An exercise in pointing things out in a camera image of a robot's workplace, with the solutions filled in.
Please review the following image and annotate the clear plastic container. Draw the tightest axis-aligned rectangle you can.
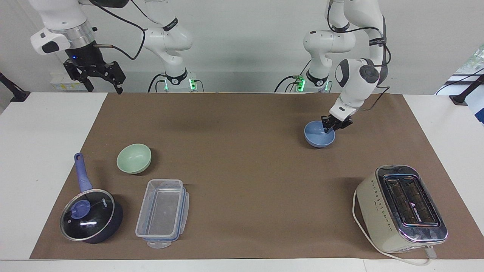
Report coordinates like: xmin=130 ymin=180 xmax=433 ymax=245
xmin=135 ymin=179 xmax=190 ymax=249

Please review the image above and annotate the blue bowl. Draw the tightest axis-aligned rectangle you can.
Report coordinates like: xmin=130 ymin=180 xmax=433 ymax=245
xmin=304 ymin=121 xmax=336 ymax=148

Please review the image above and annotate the glass lid with blue knob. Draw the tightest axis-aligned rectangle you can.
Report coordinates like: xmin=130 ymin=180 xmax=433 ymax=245
xmin=60 ymin=189 xmax=115 ymax=241

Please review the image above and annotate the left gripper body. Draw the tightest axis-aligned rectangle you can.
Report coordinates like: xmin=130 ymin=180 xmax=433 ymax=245
xmin=332 ymin=116 xmax=354 ymax=131

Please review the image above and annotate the green bowl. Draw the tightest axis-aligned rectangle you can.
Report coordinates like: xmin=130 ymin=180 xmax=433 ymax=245
xmin=116 ymin=143 xmax=152 ymax=175

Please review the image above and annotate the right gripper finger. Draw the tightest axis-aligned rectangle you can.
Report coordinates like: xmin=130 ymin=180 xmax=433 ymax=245
xmin=90 ymin=61 xmax=126 ymax=95
xmin=63 ymin=59 xmax=95 ymax=93

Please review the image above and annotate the white box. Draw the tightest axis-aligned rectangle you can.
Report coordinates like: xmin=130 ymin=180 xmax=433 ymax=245
xmin=50 ymin=71 xmax=92 ymax=93

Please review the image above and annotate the blue saucepan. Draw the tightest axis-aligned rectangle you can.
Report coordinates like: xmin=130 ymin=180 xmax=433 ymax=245
xmin=60 ymin=153 xmax=124 ymax=244

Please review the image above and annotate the cream and chrome toaster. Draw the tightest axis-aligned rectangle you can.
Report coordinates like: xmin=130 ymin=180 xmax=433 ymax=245
xmin=355 ymin=164 xmax=449 ymax=254

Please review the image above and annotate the white toaster cord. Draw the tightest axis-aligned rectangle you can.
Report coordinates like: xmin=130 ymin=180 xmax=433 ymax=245
xmin=352 ymin=189 xmax=438 ymax=266

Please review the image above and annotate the black cable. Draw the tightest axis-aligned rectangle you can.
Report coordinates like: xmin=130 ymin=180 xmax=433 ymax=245
xmin=326 ymin=0 xmax=392 ymax=112
xmin=147 ymin=73 xmax=168 ymax=93
xmin=274 ymin=75 xmax=304 ymax=93
xmin=434 ymin=67 xmax=484 ymax=96
xmin=89 ymin=0 xmax=147 ymax=61

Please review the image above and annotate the black stand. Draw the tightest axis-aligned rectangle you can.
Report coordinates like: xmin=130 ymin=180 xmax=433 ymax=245
xmin=449 ymin=74 xmax=484 ymax=106
xmin=0 ymin=72 xmax=31 ymax=103

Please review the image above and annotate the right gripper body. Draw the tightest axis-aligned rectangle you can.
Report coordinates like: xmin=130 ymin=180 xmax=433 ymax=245
xmin=66 ymin=42 xmax=104 ymax=71

